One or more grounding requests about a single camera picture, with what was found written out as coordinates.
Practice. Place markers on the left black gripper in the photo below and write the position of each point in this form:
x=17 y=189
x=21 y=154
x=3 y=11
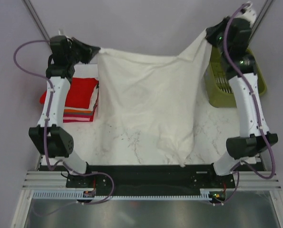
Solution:
x=89 y=52

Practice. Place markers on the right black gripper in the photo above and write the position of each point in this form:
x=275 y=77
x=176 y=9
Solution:
x=212 y=32

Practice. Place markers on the white t shirt robot print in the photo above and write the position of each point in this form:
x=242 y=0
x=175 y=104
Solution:
x=154 y=94

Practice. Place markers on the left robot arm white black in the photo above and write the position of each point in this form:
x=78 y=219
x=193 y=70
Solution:
x=48 y=136

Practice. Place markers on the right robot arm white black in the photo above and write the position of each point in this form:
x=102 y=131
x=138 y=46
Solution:
x=255 y=136

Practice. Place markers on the pink red folded shirts bottom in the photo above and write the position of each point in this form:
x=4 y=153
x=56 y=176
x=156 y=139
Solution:
x=70 y=118

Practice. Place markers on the red folded t shirt top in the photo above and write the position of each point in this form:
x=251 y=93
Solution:
x=80 y=92

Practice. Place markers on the olive green plastic basket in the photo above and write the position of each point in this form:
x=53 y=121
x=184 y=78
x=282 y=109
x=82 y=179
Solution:
x=219 y=92

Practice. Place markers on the orange folded t shirt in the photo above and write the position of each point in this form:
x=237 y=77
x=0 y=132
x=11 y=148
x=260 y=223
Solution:
x=79 y=110

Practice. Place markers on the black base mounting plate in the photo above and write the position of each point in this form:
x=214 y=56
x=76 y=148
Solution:
x=154 y=179

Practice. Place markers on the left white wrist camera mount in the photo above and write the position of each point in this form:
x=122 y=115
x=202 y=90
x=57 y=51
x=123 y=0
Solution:
x=62 y=33

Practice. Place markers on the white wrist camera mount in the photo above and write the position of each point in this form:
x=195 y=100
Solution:
x=248 y=13
x=62 y=33

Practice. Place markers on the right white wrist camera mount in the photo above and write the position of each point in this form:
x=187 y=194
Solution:
x=248 y=13

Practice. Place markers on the right aluminium frame post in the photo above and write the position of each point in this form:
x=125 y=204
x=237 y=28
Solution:
x=261 y=16

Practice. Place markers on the aluminium frame post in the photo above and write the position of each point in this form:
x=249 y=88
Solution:
x=31 y=10
x=261 y=16

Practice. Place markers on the left aluminium frame post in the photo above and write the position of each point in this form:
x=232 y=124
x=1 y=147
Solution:
x=31 y=10

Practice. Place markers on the aluminium rail base frame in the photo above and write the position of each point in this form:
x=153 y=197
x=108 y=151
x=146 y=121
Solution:
x=253 y=202

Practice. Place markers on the white slotted cable duct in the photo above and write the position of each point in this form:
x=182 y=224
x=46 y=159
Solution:
x=83 y=195

